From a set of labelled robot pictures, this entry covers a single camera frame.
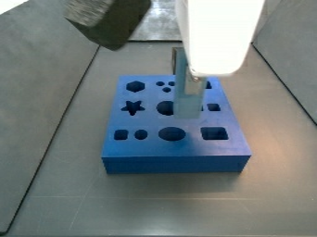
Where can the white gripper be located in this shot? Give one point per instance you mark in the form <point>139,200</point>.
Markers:
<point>217,29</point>

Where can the light blue rectangular block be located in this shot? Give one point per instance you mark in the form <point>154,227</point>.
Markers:
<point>189,92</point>

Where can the blue shape sorting board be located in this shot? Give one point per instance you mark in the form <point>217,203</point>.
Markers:
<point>149,141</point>

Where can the black curved holder stand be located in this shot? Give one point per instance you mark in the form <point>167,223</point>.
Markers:
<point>175,51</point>

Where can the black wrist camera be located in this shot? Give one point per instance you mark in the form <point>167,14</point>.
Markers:
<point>107,21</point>

